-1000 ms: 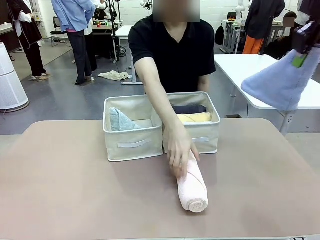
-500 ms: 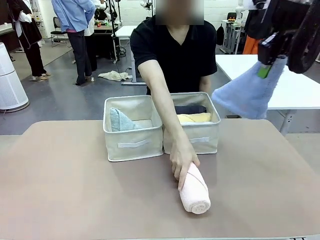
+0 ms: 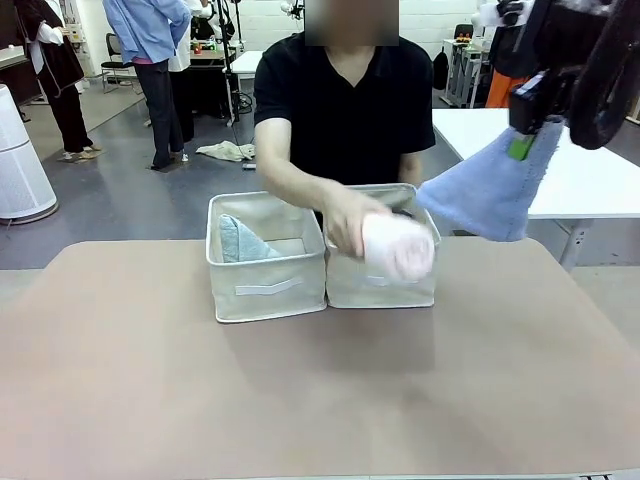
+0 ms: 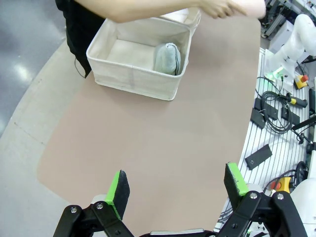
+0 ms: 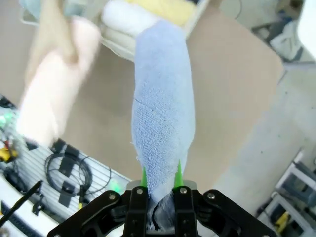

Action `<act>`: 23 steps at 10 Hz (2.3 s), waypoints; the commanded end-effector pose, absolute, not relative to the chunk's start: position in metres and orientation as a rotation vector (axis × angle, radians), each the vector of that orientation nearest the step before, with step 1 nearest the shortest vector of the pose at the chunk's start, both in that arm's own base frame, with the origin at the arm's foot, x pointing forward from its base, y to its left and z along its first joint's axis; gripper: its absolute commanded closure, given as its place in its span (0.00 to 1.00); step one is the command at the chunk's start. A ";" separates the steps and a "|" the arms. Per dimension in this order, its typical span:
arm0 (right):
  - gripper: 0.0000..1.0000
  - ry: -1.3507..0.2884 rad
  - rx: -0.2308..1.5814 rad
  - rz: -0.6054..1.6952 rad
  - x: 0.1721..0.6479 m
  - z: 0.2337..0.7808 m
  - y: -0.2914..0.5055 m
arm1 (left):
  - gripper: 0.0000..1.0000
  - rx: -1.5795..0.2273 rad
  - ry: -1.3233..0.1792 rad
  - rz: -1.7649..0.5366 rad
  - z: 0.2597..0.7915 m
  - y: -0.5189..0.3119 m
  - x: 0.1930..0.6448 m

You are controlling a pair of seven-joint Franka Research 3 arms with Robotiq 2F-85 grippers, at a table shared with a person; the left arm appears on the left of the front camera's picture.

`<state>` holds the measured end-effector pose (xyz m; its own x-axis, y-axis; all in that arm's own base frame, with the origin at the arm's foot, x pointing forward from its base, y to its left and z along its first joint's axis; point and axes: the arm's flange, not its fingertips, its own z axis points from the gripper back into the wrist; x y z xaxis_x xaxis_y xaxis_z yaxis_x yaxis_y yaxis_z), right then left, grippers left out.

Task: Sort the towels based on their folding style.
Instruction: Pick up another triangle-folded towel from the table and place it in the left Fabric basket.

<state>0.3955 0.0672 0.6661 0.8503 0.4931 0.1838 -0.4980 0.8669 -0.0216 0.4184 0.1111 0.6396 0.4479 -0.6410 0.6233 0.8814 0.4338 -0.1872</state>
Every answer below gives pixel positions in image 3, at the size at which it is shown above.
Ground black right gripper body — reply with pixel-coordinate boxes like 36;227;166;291
508;69;570;137

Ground blue cone towel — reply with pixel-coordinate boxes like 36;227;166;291
416;115;564;244

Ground pink towel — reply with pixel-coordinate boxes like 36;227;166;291
360;212;436;281

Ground grey-green cone towel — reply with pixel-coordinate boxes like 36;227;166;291
218;213;284;264

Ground person's right forearm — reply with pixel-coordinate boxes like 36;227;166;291
255;118;347;226

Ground person's right hand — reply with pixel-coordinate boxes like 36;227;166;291
322;192;397;260

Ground bystander in orange trousers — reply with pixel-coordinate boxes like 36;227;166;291
486;19;532;109

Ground large white table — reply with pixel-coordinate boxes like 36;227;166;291
432;107;640;274

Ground black backpack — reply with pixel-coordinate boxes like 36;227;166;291
431;49;452;92

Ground person in black shirt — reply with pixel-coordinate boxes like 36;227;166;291
253;32;437;195

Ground cream fabric storage box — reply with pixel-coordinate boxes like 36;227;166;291
324;183;444;310
205;191;329;324

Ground small white background table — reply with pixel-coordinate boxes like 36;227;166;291
228;49;265;82

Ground beige cloth on floor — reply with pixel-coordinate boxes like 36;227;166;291
194;140;258;163

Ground black tripod stand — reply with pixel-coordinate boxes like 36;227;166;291
218;0;247;127

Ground bystander in blue shirt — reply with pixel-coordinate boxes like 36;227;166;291
102;0;194;172

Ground black office chair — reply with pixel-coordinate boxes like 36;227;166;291
101;32;145;97

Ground bystander in dark robe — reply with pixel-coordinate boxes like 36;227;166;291
17;0;102;162

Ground white round air purifier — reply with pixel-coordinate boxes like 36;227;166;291
0;83;60;222

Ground grey metal frame bench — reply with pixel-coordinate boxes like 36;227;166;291
442;37;495;109

